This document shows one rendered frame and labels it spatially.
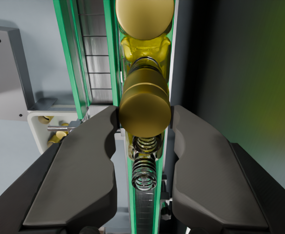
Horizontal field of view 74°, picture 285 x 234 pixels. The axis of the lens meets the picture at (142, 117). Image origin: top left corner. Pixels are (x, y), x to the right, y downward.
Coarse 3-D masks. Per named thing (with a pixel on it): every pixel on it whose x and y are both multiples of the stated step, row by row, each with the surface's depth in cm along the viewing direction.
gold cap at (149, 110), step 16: (128, 80) 14; (144, 80) 12; (160, 80) 14; (128, 96) 11; (144, 96) 11; (160, 96) 11; (128, 112) 12; (144, 112) 12; (160, 112) 11; (128, 128) 12; (144, 128) 12; (160, 128) 12
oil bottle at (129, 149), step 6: (126, 132) 26; (162, 132) 26; (126, 138) 26; (132, 138) 25; (162, 138) 26; (126, 144) 26; (132, 144) 25; (162, 144) 26; (126, 150) 27; (132, 150) 26; (162, 150) 27; (132, 156) 26; (156, 156) 26
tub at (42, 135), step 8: (32, 112) 52; (40, 112) 52; (48, 112) 52; (56, 112) 52; (64, 112) 52; (72, 112) 52; (32, 120) 54; (56, 120) 62; (64, 120) 62; (72, 120) 62; (32, 128) 55; (40, 128) 58; (40, 136) 58; (48, 136) 62; (40, 144) 58; (40, 152) 60
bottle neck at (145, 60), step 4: (144, 56) 19; (136, 60) 19; (140, 60) 18; (144, 60) 17; (148, 60) 17; (152, 60) 18; (136, 64) 17; (140, 64) 16; (144, 64) 16; (148, 64) 16; (152, 64) 16; (156, 64) 17; (132, 68) 16; (136, 68) 15; (140, 68) 15; (152, 68) 15; (156, 68) 16; (160, 68) 17; (160, 72) 16
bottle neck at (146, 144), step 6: (138, 138) 18; (144, 138) 21; (150, 138) 21; (156, 138) 18; (138, 144) 19; (144, 144) 20; (150, 144) 20; (156, 144) 19; (138, 150) 19; (144, 150) 19; (150, 150) 19; (156, 150) 19
